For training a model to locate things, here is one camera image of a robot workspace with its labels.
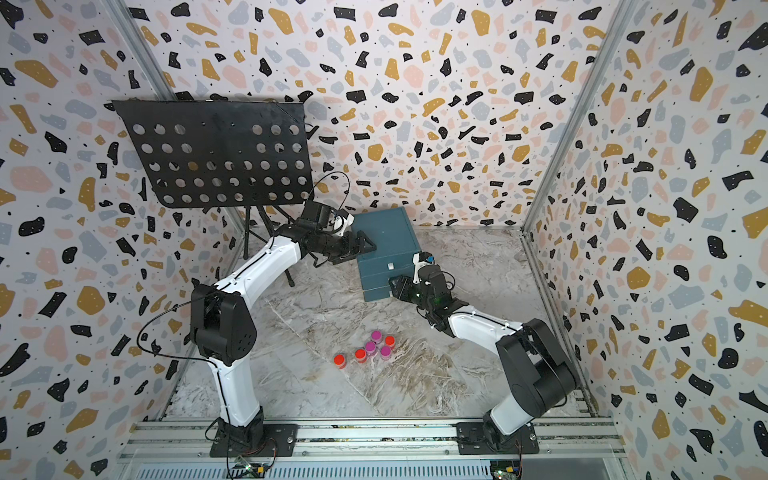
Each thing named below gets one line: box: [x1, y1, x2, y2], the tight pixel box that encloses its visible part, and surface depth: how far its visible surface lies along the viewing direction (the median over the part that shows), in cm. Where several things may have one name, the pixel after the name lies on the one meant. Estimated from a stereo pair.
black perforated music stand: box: [112, 99, 315, 260], surface depth 75 cm
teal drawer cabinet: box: [352, 206, 421, 303], surface depth 90 cm
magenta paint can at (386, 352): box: [380, 345, 393, 361], surface depth 89 cm
